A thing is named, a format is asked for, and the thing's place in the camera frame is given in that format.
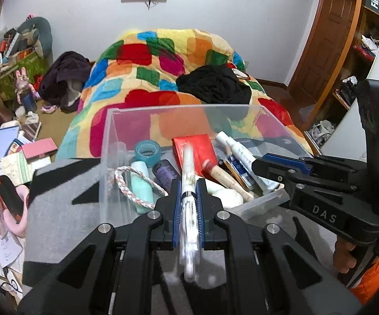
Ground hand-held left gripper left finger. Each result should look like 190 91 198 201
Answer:
19 179 182 315

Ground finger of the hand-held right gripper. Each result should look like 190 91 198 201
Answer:
262 153 367 175
251 158 358 193

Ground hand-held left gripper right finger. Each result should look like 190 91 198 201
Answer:
195 178 362 315

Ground blue packet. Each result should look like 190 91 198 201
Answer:
224 156 254 189

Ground white printed tube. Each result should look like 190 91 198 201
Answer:
216 131 277 193

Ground beige tube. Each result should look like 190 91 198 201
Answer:
202 159 255 202

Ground mint green tube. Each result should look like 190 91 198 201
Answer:
131 161 156 213

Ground white slim tube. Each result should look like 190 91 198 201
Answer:
180 141 199 284

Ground pink white braided rope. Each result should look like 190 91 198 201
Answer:
114 166 165 211

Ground clear plastic bin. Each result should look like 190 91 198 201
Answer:
98 104 311 225

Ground person's right forearm orange sleeve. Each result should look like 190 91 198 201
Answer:
349 256 379 306

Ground person's right hand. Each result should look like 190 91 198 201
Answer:
332 238 357 274

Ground white sandals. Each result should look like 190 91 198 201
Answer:
309 120 336 145

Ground purple bottle black cap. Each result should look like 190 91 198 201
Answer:
152 160 181 194

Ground white cabinet panel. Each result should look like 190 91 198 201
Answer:
321 13 379 161

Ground red foil packet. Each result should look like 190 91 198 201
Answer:
172 133 219 179

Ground teal tape roll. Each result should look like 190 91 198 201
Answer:
134 140 162 168

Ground wooden shelf unit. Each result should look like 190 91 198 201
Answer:
303 0 379 155

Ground black shelf item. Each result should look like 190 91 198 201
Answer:
339 75 361 106

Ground white pink cloth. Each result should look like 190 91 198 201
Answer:
232 68 252 81

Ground black clothes pile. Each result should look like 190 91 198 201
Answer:
176 65 252 106

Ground grey black patterned blanket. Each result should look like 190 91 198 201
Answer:
22 159 364 315

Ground red shelf item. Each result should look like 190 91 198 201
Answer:
354 45 377 61

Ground white crumpled paper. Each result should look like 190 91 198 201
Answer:
362 33 379 51

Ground wooden door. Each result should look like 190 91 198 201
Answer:
288 0 364 106

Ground pink flat box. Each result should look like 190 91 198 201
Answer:
20 139 58 160

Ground colourful patchwork blanket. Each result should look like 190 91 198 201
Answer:
58 29 313 161

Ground pink curved neck pillow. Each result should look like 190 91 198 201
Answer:
2 185 30 237

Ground black orange case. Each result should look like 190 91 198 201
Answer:
0 175 26 224

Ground cream floral box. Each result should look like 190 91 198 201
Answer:
1 153 34 186

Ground brown notebook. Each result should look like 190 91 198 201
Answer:
22 121 42 140

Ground loose papers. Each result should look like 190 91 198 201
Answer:
0 226 24 270

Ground eyeglasses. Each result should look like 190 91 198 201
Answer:
0 279 22 294

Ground dark purple clothes pile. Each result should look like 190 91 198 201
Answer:
39 51 91 112

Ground dark blue bottle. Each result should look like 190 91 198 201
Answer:
20 92 38 112

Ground pink bunny plush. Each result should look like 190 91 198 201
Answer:
15 67 35 94

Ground green patterned box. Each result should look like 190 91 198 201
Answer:
0 52 45 101

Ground grey curved pillow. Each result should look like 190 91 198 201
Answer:
17 16 53 56

